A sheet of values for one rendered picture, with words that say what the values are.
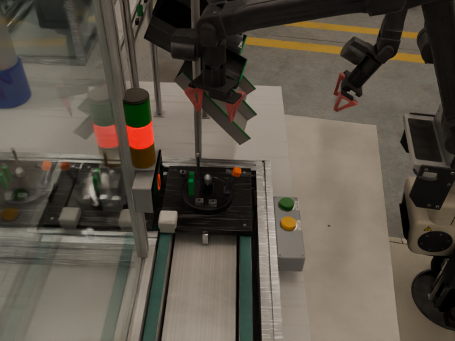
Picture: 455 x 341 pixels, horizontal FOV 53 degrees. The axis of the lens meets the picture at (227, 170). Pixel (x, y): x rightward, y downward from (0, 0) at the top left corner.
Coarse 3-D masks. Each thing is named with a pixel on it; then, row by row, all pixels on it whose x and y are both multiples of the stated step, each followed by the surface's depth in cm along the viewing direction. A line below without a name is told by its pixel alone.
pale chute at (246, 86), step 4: (244, 76) 154; (244, 80) 155; (240, 84) 157; (244, 84) 156; (248, 84) 156; (252, 84) 156; (236, 88) 156; (240, 88) 158; (244, 88) 157; (248, 88) 157; (252, 88) 157; (236, 92) 154; (248, 92) 158; (244, 96) 157; (244, 100) 156
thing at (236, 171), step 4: (236, 168) 118; (240, 168) 119; (228, 172) 118; (232, 172) 119; (236, 172) 118; (240, 172) 118; (232, 176) 119; (236, 176) 119; (232, 180) 120; (228, 184) 121; (232, 184) 121; (228, 188) 122
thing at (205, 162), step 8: (168, 160) 137; (176, 160) 137; (184, 160) 137; (192, 160) 137; (200, 160) 137; (208, 160) 138; (216, 160) 138; (224, 160) 138; (232, 160) 138; (240, 160) 138; (248, 160) 138; (168, 168) 135; (160, 192) 133; (160, 200) 131; (160, 208) 129; (152, 232) 117; (152, 240) 115
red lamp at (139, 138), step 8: (128, 128) 84; (136, 128) 83; (144, 128) 84; (152, 128) 86; (128, 136) 85; (136, 136) 84; (144, 136) 85; (152, 136) 87; (136, 144) 86; (144, 144) 86
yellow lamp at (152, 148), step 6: (132, 150) 87; (138, 150) 87; (144, 150) 87; (150, 150) 88; (132, 156) 88; (138, 156) 88; (144, 156) 88; (150, 156) 89; (132, 162) 90; (138, 162) 89; (144, 162) 89; (150, 162) 90
